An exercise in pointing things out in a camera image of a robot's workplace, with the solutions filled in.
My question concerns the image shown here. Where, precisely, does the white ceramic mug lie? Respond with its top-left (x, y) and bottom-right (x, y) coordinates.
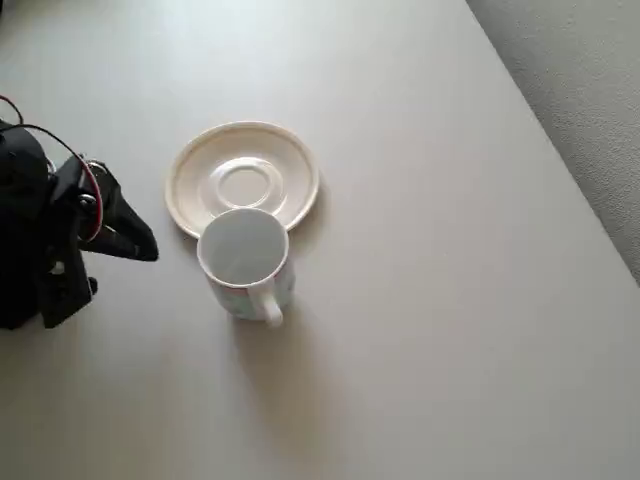
top-left (196, 208), bottom-right (296, 329)

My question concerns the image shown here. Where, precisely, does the cream porcelain saucer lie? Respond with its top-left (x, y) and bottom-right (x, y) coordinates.
top-left (164, 119), bottom-right (321, 240)

